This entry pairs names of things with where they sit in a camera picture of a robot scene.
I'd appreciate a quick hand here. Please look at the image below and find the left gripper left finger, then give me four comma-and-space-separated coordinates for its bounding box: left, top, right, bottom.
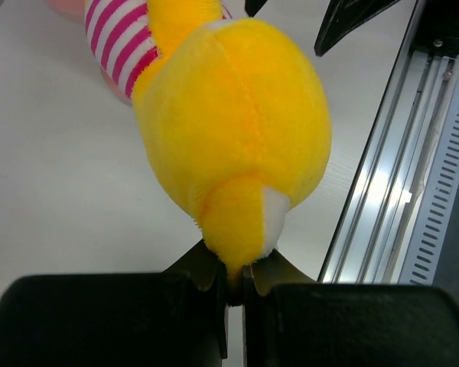
0, 242, 227, 366

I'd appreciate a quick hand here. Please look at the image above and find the white slotted cable duct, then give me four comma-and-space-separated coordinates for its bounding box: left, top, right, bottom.
398, 74, 459, 285

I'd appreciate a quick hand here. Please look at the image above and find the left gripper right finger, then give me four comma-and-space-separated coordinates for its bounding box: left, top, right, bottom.
243, 252, 459, 366

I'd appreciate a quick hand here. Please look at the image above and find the aluminium mounting rail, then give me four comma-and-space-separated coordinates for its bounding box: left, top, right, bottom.
319, 51, 459, 284

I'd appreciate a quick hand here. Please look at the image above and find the yellow plush corner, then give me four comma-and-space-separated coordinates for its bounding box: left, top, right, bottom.
83, 1, 332, 290

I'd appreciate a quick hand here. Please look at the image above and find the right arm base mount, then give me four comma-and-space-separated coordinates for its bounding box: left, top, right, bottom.
413, 0, 459, 57

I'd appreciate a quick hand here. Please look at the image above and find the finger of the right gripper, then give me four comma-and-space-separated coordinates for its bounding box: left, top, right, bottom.
314, 0, 398, 57
244, 0, 268, 18

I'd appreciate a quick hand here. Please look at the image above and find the pink three-tier shelf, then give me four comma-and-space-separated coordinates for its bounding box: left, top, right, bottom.
45, 0, 135, 108

